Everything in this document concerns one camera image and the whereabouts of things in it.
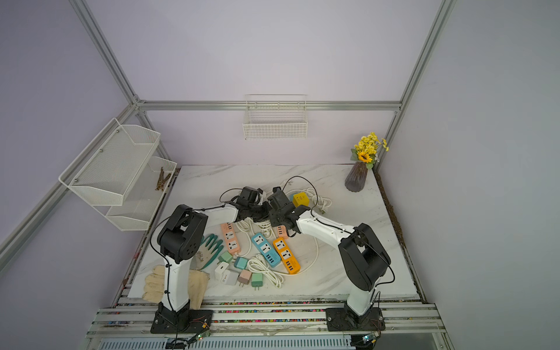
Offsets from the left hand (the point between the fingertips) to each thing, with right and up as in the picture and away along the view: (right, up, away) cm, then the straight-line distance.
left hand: (275, 216), depth 99 cm
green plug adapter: (-20, -15, -12) cm, 28 cm away
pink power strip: (+3, -6, -6) cm, 9 cm away
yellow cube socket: (+12, +8, -2) cm, 15 cm away
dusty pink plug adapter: (-11, -21, -18) cm, 30 cm away
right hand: (+2, +1, -8) cm, 8 cm away
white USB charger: (-20, -18, -20) cm, 34 cm away
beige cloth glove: (-44, -24, -19) cm, 54 cm away
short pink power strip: (-19, -8, -7) cm, 22 cm away
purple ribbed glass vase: (+39, +18, +6) cm, 44 cm away
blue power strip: (-3, -12, -11) cm, 17 cm away
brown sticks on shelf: (-52, +17, -2) cm, 55 cm away
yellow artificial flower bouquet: (+39, +29, -8) cm, 50 cm away
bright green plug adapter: (-6, -22, -17) cm, 29 cm away
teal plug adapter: (-13, -17, -14) cm, 25 cm away
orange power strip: (+7, -16, -15) cm, 23 cm away
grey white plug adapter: (-16, -19, -21) cm, 33 cm away
